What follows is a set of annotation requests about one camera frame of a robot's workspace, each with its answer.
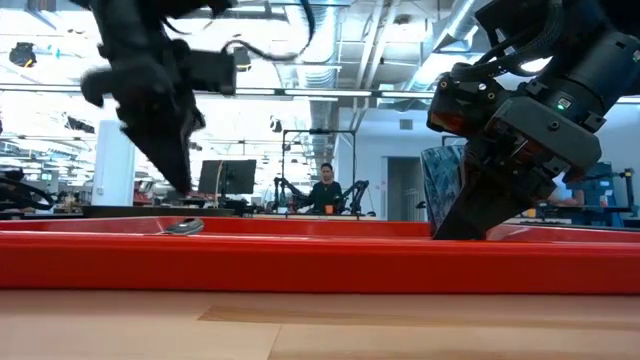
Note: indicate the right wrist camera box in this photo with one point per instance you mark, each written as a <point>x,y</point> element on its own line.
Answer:
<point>457,107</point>

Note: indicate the black computer monitor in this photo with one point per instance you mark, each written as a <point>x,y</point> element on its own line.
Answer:
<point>235,176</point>

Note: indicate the small orange cup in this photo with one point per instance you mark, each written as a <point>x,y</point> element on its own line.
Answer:
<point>329,209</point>

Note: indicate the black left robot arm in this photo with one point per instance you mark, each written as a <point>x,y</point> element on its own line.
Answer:
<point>130,22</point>

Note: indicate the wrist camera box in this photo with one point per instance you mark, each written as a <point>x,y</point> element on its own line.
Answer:
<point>457,107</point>
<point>212,72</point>

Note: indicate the red plastic tray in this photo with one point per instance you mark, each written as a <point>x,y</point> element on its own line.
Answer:
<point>300,262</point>

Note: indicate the silver ceiling duct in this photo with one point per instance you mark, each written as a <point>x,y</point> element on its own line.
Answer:
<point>315,45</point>

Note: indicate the black metal frame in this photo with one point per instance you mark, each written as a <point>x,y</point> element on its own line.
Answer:
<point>320,131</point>

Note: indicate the metal spoon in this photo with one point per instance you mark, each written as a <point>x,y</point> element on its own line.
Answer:
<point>186,226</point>

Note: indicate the background black robot arm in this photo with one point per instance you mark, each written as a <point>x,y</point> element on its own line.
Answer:
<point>282,192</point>
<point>357,192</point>

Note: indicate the black ceiling device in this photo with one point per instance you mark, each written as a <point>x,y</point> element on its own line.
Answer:
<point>22,54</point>

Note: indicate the white round pillar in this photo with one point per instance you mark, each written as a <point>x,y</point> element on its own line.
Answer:
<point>112,165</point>

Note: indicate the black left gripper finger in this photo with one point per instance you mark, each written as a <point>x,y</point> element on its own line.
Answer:
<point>165,150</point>

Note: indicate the dark monitor with blue screen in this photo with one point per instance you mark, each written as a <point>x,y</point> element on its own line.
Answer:
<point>602,190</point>

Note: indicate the person standing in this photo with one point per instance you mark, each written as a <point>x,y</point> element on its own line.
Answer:
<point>325,192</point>

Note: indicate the blue patterned cup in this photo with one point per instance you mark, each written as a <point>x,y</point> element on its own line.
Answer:
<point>442,185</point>

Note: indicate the grey door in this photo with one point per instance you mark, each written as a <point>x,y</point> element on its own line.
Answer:
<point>405,187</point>

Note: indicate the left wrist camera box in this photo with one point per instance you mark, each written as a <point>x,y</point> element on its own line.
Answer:
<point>212,72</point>

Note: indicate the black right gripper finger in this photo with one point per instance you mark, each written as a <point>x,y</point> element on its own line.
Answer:
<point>490,210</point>

